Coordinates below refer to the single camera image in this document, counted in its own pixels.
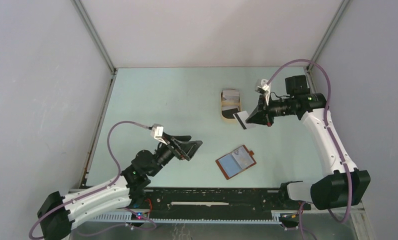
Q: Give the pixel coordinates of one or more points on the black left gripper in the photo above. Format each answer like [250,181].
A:
[185,150]

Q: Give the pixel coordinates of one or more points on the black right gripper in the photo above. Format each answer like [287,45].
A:
[262,115]

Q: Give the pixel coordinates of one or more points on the brown leather card holder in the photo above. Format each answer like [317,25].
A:
[229,167]

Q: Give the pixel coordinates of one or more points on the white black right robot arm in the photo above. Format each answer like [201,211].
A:
[343,183]

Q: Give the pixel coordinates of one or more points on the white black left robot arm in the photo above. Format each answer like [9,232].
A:
[60,214]

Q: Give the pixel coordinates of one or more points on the black card in tray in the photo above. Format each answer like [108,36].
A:
[228,114]

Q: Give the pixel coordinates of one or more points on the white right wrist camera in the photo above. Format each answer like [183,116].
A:
[263,87]

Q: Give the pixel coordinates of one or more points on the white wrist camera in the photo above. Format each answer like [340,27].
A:
[263,87]
[157,132]

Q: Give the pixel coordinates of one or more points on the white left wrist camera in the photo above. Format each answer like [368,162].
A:
[157,132]

